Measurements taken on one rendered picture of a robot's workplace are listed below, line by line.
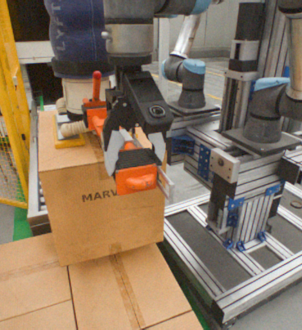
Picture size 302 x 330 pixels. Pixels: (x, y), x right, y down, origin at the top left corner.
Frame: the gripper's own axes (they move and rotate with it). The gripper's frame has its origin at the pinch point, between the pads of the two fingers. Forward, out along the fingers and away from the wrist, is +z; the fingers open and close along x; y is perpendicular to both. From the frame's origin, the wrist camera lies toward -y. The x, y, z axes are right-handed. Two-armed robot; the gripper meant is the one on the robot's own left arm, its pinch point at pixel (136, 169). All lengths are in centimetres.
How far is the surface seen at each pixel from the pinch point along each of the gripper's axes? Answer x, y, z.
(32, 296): 32, 33, 66
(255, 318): -73, 20, 119
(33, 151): 32, 154, 59
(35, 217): 30, 74, 60
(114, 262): -1, 38, 65
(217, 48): -705, 1035, 65
